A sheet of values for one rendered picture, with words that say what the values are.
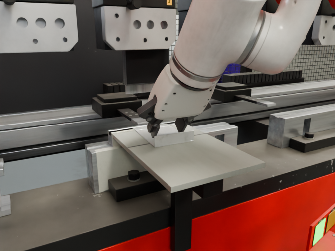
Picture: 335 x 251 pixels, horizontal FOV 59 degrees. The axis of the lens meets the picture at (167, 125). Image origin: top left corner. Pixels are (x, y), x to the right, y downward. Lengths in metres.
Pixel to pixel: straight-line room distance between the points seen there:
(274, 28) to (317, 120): 0.67
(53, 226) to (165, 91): 0.31
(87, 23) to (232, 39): 0.80
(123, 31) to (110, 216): 0.35
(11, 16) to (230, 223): 0.60
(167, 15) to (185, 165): 0.31
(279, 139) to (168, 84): 0.56
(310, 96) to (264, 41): 1.04
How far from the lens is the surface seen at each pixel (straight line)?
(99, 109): 0.85
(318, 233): 0.73
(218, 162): 0.51
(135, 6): 0.57
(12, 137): 0.87
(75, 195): 0.68
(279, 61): 0.42
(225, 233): 0.75
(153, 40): 0.62
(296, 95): 1.36
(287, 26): 0.42
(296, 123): 0.98
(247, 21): 0.39
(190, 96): 0.49
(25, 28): 0.56
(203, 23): 0.39
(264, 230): 0.85
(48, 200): 0.68
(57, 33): 0.57
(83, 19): 1.14
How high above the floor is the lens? 1.20
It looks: 17 degrees down
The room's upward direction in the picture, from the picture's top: straight up
